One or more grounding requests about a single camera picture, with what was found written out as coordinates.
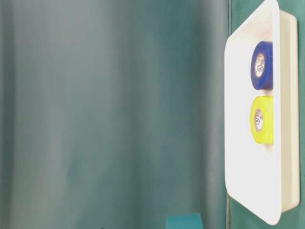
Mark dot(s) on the blue tape roll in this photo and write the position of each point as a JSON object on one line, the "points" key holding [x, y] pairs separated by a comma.
{"points": [[262, 66]]}

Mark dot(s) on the yellow tape roll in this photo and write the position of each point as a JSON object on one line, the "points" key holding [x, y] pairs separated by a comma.
{"points": [[262, 120]]}

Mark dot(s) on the green table cloth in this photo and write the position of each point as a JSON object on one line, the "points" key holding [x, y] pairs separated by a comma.
{"points": [[112, 113]]}

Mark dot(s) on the teal green tape roll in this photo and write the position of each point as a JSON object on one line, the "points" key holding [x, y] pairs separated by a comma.
{"points": [[185, 221]]}

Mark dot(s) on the white plastic tray case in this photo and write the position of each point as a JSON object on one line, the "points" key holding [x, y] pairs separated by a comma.
{"points": [[263, 178]]}

